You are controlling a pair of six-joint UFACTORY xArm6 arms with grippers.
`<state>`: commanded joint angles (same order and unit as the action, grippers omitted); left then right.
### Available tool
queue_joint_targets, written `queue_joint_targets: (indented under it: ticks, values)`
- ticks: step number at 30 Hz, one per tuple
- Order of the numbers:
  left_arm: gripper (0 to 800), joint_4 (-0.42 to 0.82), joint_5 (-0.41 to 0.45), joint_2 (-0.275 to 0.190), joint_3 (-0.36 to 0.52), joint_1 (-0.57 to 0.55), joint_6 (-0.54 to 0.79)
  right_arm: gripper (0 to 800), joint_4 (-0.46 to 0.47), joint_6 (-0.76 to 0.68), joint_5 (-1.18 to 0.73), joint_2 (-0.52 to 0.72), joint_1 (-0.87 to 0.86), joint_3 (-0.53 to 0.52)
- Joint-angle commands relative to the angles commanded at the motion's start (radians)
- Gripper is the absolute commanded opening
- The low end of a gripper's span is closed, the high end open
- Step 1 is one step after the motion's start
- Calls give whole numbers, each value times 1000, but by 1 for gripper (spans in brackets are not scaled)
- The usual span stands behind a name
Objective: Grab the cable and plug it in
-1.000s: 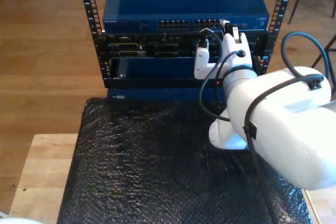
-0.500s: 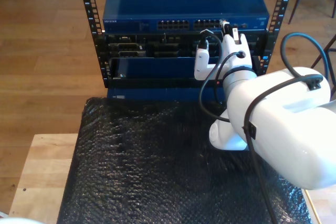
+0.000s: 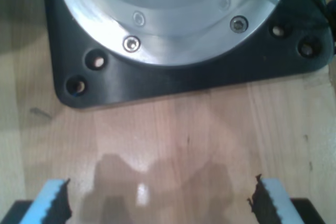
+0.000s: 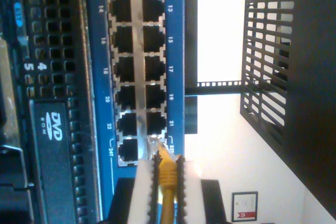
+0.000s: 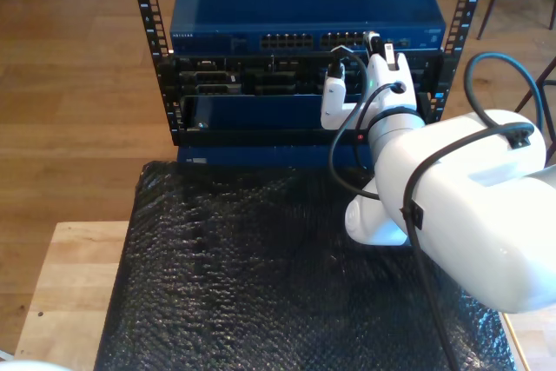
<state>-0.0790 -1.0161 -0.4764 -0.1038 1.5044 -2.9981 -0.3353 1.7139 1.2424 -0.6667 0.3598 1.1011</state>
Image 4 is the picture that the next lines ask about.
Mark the yellow network cable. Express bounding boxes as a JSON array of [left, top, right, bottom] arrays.
[[147, 135, 177, 224]]

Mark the black rack server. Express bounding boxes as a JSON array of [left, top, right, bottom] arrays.
[[0, 0, 103, 224]]

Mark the black perforated metal panel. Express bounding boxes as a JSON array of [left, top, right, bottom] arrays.
[[239, 0, 336, 224]]

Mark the framed wall certificate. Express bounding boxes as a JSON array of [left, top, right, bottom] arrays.
[[231, 191, 259, 222]]

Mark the black perforated rack post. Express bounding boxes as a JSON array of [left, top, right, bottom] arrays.
[[185, 80, 244, 96]]

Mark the blue network switch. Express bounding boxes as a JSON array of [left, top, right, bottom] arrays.
[[83, 0, 186, 224]]

